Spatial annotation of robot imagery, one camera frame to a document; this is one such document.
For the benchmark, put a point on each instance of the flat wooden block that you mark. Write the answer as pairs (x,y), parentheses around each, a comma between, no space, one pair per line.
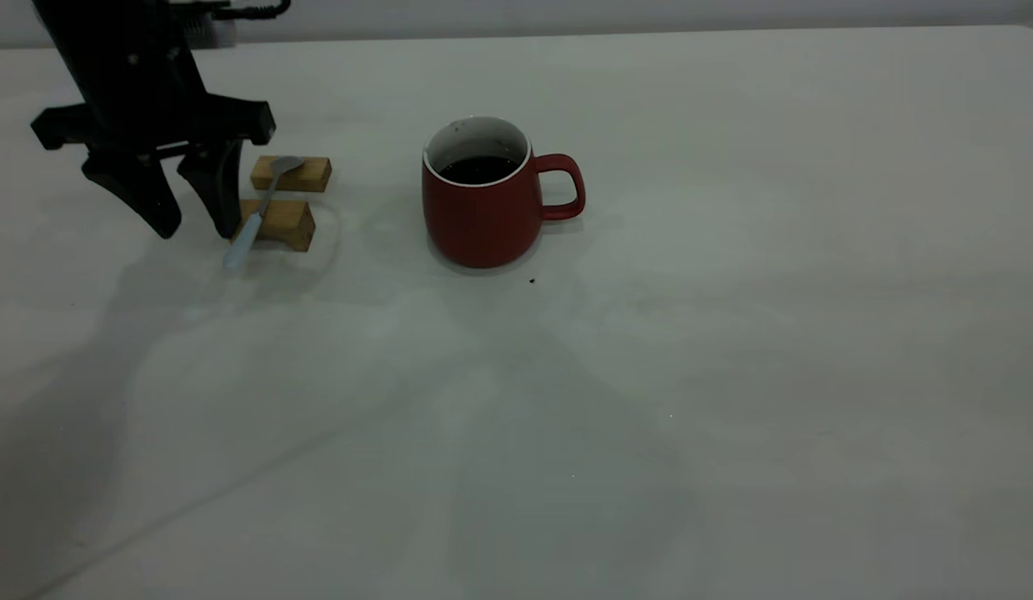
(312,175)

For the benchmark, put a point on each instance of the dark coffee liquid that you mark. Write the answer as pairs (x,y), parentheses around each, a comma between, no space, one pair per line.
(478,171)

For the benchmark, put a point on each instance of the arched wooden block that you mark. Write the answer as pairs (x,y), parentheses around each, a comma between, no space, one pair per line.
(291,223)

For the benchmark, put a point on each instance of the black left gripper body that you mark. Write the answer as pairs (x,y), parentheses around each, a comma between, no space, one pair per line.
(132,75)

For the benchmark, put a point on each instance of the red ceramic mug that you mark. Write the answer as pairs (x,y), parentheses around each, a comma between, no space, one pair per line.
(483,225)

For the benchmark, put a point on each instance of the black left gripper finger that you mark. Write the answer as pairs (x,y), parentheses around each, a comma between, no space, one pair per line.
(141,192)
(220,183)

